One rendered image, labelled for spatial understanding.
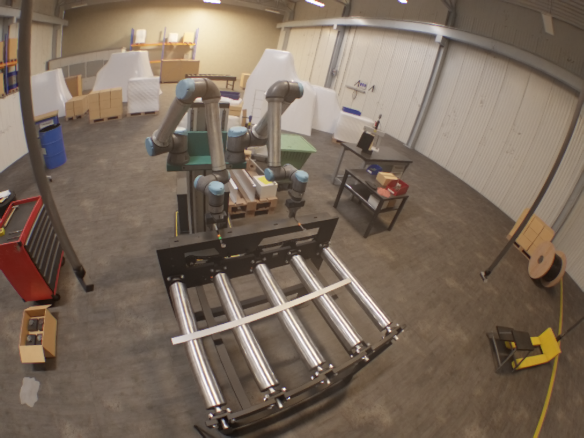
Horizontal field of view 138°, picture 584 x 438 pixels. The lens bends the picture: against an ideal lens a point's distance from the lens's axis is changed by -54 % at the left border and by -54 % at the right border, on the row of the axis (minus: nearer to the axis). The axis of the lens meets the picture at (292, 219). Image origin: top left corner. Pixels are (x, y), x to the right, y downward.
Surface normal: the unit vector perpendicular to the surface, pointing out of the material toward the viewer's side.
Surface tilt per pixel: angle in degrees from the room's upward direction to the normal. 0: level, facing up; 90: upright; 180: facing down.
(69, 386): 0
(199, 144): 90
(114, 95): 90
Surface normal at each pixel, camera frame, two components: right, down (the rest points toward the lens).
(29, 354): 0.37, -0.47
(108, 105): 0.55, 0.58
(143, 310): 0.20, -0.79
